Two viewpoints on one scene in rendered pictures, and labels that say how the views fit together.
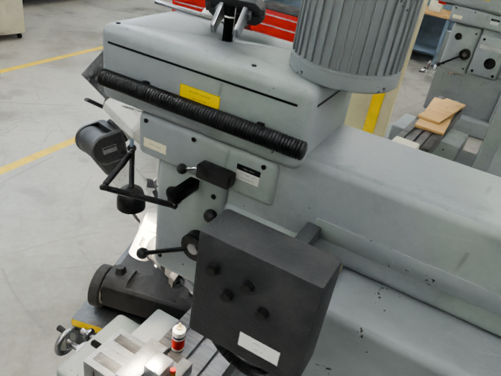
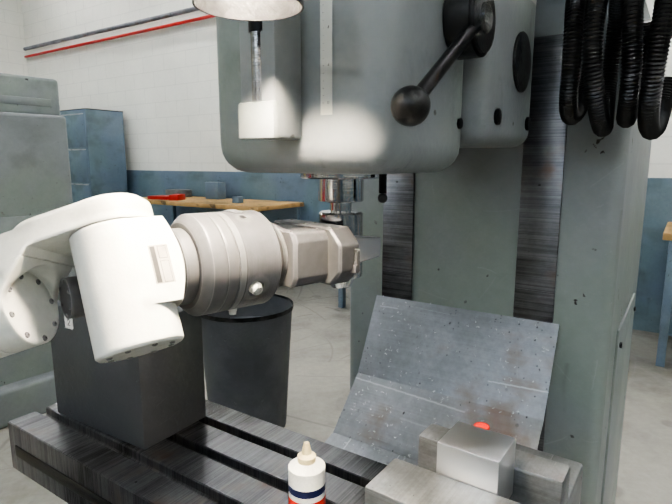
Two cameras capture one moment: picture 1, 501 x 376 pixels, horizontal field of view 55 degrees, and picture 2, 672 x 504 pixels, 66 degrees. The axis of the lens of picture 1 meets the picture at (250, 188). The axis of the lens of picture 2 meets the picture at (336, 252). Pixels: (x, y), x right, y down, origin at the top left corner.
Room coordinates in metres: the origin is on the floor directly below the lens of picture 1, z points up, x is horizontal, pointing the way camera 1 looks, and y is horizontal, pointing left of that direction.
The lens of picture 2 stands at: (0.88, 0.64, 1.32)
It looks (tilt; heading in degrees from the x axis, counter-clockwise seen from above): 10 degrees down; 280
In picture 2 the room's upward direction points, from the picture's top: straight up
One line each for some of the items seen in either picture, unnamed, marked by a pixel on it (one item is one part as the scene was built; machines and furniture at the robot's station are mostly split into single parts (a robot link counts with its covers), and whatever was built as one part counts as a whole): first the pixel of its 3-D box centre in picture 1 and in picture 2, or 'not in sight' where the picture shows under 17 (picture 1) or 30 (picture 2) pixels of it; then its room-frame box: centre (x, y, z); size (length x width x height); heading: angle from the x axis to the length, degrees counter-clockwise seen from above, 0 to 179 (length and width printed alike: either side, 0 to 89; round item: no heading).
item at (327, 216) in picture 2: not in sight; (340, 216); (0.97, 0.10, 1.26); 0.05 x 0.05 x 0.01
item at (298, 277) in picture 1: (258, 298); not in sight; (0.55, -0.04, 1.62); 0.20 x 0.09 x 0.21; 66
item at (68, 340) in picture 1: (74, 345); not in sight; (1.18, 0.55, 0.62); 0.16 x 0.12 x 0.12; 66
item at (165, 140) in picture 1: (231, 139); not in sight; (0.96, 0.06, 1.68); 0.34 x 0.24 x 0.10; 66
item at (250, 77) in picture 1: (228, 78); not in sight; (0.97, 0.08, 1.81); 0.47 x 0.26 x 0.16; 66
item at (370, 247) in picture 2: (189, 286); (360, 249); (0.95, 0.12, 1.23); 0.06 x 0.02 x 0.03; 52
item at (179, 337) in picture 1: (178, 335); (307, 488); (1.00, 0.14, 0.97); 0.04 x 0.04 x 0.11
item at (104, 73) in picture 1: (195, 110); not in sight; (0.83, 0.13, 1.79); 0.45 x 0.04 x 0.04; 66
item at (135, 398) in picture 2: not in sight; (126, 356); (1.35, -0.08, 1.02); 0.22 x 0.12 x 0.20; 158
